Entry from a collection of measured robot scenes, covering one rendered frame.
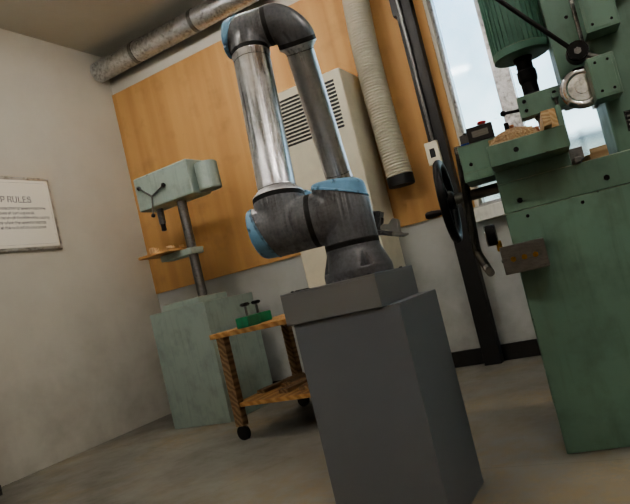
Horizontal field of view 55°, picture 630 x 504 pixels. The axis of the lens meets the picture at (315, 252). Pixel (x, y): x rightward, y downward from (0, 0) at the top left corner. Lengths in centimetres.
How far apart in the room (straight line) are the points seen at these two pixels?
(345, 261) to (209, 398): 222
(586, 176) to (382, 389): 84
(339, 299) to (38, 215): 289
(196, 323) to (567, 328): 229
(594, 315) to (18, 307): 309
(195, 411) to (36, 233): 146
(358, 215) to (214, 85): 287
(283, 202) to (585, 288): 88
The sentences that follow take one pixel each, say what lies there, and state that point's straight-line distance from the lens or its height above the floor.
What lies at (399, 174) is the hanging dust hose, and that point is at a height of 113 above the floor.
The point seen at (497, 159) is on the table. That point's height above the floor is 86.
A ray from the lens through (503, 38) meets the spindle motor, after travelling 211.
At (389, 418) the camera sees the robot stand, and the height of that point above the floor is 28.
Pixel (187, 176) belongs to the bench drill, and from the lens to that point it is 380.
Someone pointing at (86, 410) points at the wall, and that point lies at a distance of 413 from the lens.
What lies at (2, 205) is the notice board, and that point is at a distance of 402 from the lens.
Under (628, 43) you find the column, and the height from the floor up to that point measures 111.
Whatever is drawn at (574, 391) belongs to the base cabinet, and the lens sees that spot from 192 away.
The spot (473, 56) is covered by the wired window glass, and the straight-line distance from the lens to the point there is 369.
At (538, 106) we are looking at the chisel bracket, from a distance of 209.
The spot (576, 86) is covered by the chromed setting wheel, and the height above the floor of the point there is 103.
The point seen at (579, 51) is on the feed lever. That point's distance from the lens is 200.
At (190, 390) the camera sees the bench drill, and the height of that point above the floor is 22.
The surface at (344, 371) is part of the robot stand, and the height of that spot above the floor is 41.
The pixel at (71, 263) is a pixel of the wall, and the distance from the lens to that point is 422.
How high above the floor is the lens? 63
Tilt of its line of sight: 3 degrees up
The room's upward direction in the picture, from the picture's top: 13 degrees counter-clockwise
